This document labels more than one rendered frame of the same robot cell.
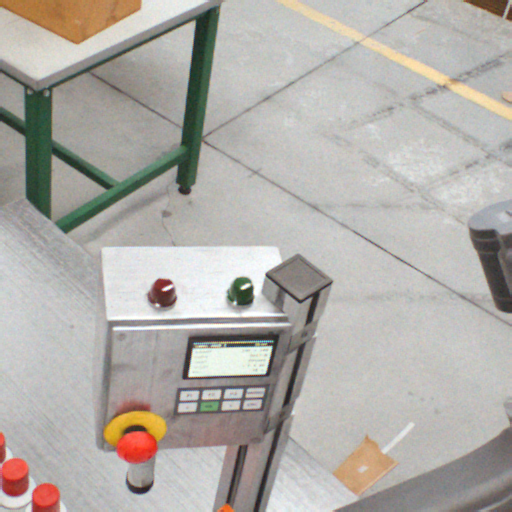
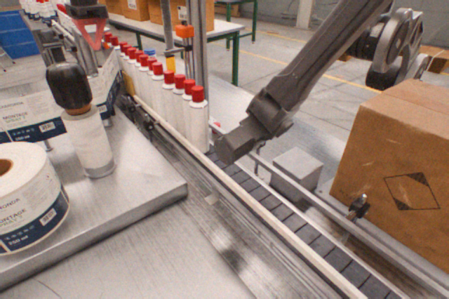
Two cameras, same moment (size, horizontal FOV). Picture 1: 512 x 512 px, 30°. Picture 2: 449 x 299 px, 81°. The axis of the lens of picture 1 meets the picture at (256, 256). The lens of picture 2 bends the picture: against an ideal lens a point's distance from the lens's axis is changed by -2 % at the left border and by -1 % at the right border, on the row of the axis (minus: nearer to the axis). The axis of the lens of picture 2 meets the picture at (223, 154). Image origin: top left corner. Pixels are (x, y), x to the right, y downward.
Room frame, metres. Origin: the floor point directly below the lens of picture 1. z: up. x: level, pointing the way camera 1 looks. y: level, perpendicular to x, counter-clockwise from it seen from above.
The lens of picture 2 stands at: (-0.24, -0.38, 1.37)
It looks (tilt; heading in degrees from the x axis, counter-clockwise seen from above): 38 degrees down; 16
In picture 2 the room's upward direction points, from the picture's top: straight up
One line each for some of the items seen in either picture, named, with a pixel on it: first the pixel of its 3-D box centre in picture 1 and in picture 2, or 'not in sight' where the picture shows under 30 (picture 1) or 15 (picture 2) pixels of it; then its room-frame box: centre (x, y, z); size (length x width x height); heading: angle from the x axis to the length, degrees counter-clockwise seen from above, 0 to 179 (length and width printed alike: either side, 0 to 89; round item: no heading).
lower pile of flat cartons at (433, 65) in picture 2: not in sight; (424, 57); (4.48, -2.19, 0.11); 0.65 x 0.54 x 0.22; 58
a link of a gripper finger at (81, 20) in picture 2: not in sight; (90, 28); (0.33, 0.12, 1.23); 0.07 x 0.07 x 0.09; 55
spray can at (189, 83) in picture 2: not in sight; (192, 113); (0.41, -0.09, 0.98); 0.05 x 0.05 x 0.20
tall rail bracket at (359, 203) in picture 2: not in sight; (347, 226); (0.16, -0.54, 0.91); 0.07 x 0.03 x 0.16; 143
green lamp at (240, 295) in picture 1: (241, 290); not in sight; (0.61, 0.01, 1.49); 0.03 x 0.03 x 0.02
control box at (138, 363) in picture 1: (187, 352); not in sight; (0.62, 0.05, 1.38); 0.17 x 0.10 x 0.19; 108
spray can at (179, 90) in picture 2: not in sight; (182, 107); (0.44, -0.05, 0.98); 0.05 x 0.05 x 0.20
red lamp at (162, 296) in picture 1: (162, 291); not in sight; (0.58, 0.07, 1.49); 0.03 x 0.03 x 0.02
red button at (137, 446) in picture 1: (136, 443); not in sight; (0.54, 0.07, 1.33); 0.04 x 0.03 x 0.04; 108
